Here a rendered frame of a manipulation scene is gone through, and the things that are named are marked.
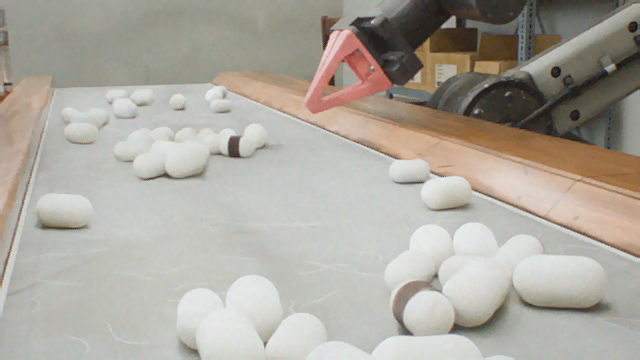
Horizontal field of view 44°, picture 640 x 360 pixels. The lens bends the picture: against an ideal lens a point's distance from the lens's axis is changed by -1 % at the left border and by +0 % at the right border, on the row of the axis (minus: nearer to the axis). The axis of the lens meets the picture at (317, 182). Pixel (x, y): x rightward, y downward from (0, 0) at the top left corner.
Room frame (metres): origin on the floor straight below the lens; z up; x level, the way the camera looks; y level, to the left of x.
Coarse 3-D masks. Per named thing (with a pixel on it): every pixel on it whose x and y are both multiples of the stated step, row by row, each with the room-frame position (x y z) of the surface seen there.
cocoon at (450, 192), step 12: (432, 180) 0.49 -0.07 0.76; (444, 180) 0.49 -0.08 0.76; (456, 180) 0.50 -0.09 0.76; (432, 192) 0.49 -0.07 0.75; (444, 192) 0.49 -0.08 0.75; (456, 192) 0.49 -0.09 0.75; (468, 192) 0.49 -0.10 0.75; (432, 204) 0.49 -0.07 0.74; (444, 204) 0.49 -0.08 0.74; (456, 204) 0.49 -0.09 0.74
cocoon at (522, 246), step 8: (512, 240) 0.35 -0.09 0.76; (520, 240) 0.35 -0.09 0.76; (528, 240) 0.35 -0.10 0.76; (536, 240) 0.36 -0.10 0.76; (504, 248) 0.34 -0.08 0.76; (512, 248) 0.34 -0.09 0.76; (520, 248) 0.34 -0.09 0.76; (528, 248) 0.34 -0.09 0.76; (536, 248) 0.35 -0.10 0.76; (496, 256) 0.34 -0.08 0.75; (504, 256) 0.34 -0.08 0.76; (512, 256) 0.34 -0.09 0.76; (520, 256) 0.34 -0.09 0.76; (528, 256) 0.34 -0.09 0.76; (512, 264) 0.34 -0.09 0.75; (512, 272) 0.33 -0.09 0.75; (512, 280) 0.34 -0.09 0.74
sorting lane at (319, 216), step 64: (64, 128) 0.92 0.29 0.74; (128, 128) 0.92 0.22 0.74; (192, 128) 0.91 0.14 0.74; (320, 128) 0.89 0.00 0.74; (64, 192) 0.55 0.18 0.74; (128, 192) 0.55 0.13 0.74; (192, 192) 0.55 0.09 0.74; (256, 192) 0.55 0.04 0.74; (320, 192) 0.55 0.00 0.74; (384, 192) 0.55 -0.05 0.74; (64, 256) 0.39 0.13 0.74; (128, 256) 0.39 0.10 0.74; (192, 256) 0.39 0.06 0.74; (256, 256) 0.39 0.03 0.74; (320, 256) 0.39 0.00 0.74; (384, 256) 0.39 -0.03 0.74; (576, 256) 0.39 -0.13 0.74; (0, 320) 0.30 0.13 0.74; (64, 320) 0.30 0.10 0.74; (128, 320) 0.30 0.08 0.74; (320, 320) 0.30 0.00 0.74; (384, 320) 0.30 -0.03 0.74; (512, 320) 0.30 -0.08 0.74; (576, 320) 0.30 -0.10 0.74
